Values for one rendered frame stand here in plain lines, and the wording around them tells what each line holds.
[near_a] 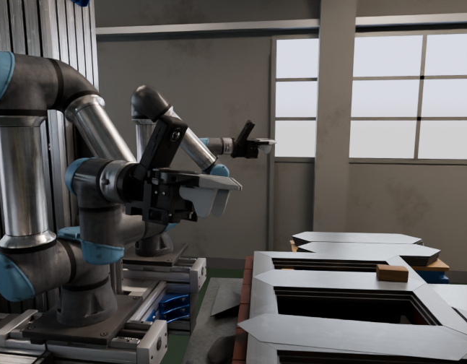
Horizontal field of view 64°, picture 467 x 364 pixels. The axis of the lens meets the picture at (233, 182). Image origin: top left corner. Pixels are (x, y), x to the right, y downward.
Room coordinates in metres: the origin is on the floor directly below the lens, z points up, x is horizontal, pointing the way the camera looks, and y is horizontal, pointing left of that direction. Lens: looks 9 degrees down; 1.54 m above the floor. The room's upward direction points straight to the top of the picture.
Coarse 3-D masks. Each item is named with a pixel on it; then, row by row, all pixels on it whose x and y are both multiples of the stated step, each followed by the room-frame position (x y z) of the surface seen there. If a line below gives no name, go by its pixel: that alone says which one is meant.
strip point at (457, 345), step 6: (438, 330) 1.14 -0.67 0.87; (444, 336) 1.11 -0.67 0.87; (450, 336) 1.11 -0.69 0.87; (450, 342) 1.07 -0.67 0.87; (456, 342) 1.07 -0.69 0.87; (462, 342) 1.07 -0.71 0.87; (450, 348) 1.04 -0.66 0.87; (456, 348) 1.04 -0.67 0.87; (462, 348) 1.04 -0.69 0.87; (456, 354) 1.01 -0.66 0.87; (462, 354) 1.01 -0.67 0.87
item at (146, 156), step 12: (168, 120) 0.57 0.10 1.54; (180, 120) 0.59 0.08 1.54; (156, 132) 0.57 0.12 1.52; (168, 132) 0.57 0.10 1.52; (180, 132) 0.59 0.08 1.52; (156, 144) 0.57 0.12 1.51; (168, 144) 0.58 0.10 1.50; (144, 156) 0.58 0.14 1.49; (156, 156) 0.57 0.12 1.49; (168, 156) 0.60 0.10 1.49; (144, 168) 0.58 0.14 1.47; (144, 180) 0.58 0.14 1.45
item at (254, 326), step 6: (252, 318) 1.21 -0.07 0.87; (258, 318) 1.21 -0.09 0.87; (264, 318) 1.21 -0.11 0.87; (246, 324) 1.17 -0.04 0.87; (252, 324) 1.17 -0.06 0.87; (258, 324) 1.17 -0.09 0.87; (246, 330) 1.14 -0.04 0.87; (252, 330) 1.14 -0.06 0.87; (258, 330) 1.14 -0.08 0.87; (258, 336) 1.10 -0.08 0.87
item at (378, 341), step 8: (368, 328) 1.15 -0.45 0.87; (376, 328) 1.15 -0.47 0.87; (384, 328) 1.15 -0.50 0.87; (368, 336) 1.11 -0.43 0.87; (376, 336) 1.11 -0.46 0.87; (384, 336) 1.11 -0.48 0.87; (368, 344) 1.06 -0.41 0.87; (376, 344) 1.06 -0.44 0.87; (384, 344) 1.06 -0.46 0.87; (392, 344) 1.06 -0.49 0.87; (376, 352) 1.02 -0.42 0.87; (384, 352) 1.02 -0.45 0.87; (392, 352) 1.02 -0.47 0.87
